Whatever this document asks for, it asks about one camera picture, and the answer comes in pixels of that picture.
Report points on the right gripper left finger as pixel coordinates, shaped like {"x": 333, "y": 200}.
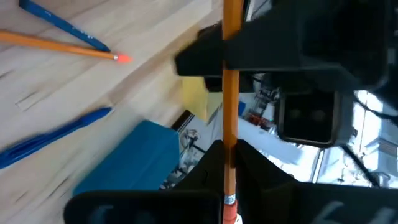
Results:
{"x": 155, "y": 208}

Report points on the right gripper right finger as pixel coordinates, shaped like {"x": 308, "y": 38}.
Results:
{"x": 295, "y": 205}

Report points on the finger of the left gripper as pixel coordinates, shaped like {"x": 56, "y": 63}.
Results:
{"x": 213, "y": 84}
{"x": 202, "y": 53}

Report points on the orange pencil pink eraser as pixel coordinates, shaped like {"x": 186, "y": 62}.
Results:
{"x": 62, "y": 47}
{"x": 230, "y": 109}

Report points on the blue pen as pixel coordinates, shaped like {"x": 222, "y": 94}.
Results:
{"x": 46, "y": 138}
{"x": 62, "y": 24}

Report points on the yellow translucent bin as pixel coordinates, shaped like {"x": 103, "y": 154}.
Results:
{"x": 196, "y": 96}

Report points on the blue plastic bin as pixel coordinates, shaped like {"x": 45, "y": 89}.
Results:
{"x": 133, "y": 155}

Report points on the black aluminium table frame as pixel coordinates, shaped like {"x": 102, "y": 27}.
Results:
{"x": 183, "y": 119}

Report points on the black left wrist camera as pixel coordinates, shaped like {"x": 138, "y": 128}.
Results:
{"x": 311, "y": 118}

